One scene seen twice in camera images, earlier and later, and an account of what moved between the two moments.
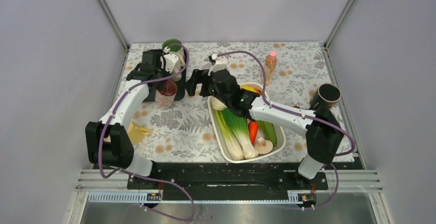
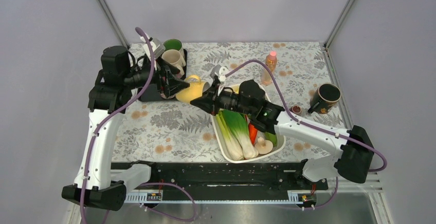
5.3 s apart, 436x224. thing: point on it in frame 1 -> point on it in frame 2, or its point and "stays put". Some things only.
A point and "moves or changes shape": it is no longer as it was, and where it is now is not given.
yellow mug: x=137 y=133 moves or changes shape
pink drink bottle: x=271 y=62 stays put
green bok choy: x=240 y=126 stays put
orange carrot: x=253 y=128 stays put
